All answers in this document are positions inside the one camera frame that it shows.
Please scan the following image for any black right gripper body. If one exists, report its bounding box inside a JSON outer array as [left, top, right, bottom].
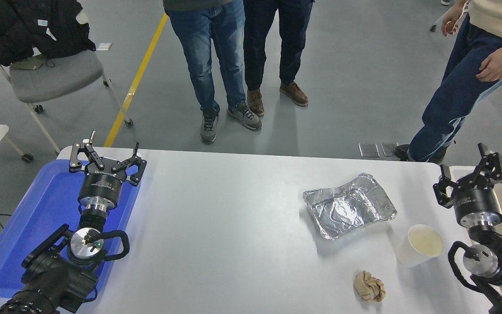
[[451, 176, 502, 228]]

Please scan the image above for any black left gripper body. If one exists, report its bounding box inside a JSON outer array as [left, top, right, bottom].
[[78, 158, 125, 209]]

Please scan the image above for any white paper cup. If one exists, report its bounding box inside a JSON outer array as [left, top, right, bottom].
[[396, 224, 444, 267]]

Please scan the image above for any person's left hand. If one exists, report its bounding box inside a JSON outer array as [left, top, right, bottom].
[[475, 45, 502, 83]]

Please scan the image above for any person's right hand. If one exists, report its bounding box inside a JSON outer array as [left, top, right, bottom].
[[441, 3, 467, 37]]

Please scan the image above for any blue plastic tray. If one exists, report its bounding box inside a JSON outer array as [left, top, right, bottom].
[[0, 159, 142, 301]]

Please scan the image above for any crumpled silver foil tray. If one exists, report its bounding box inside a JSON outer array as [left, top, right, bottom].
[[302, 173, 398, 240]]

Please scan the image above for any olive pouch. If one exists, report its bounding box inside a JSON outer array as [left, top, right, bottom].
[[14, 57, 49, 71]]

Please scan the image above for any crumpled tan paper ball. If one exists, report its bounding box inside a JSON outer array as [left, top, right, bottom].
[[354, 271, 386, 303]]

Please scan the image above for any black padded jacket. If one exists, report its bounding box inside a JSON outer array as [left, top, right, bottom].
[[0, 0, 97, 67]]

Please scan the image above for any white frame leg with caster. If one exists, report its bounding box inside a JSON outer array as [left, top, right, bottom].
[[0, 102, 34, 163]]

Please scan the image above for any grey seat white frame chair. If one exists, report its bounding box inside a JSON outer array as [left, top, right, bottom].
[[0, 46, 134, 155]]

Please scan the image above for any white frame wheeled chair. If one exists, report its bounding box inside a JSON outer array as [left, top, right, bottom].
[[430, 12, 448, 32]]

